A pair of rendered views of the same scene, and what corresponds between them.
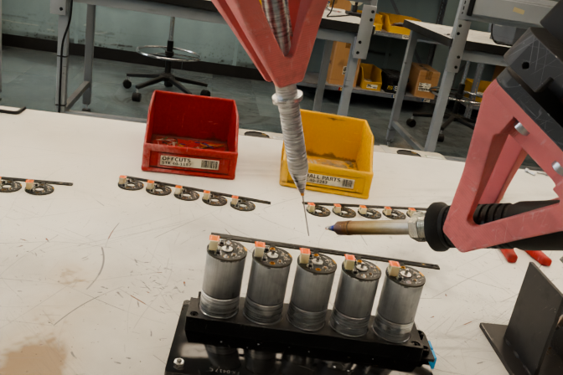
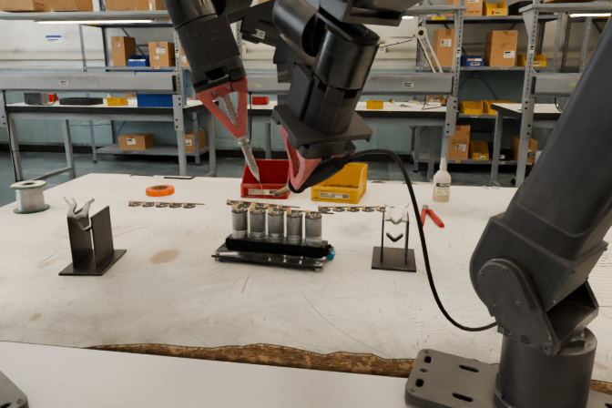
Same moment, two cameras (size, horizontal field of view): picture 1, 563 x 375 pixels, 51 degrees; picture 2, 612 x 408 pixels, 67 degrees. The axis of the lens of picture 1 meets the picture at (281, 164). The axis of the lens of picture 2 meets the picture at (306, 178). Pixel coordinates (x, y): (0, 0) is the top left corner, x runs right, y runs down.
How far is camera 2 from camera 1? 0.38 m
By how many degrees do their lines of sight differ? 18
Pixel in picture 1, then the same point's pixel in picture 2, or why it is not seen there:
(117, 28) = not seen: hidden behind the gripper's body
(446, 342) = (349, 252)
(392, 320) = (308, 235)
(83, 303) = (191, 240)
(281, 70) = (235, 131)
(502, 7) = (559, 84)
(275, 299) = (259, 229)
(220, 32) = not seen: hidden behind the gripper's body
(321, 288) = (276, 222)
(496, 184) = not seen: hidden behind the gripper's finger
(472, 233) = (295, 180)
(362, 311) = (294, 232)
